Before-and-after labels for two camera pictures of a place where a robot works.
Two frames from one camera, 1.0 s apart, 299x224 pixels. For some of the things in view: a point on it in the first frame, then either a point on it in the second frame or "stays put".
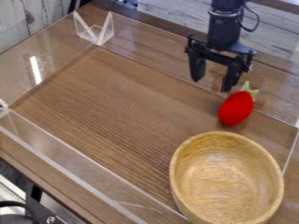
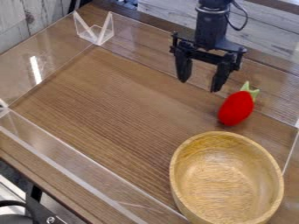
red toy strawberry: (237, 105) stays put
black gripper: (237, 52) -> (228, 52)
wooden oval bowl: (226, 180) stays put
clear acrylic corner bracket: (96, 34) stays put
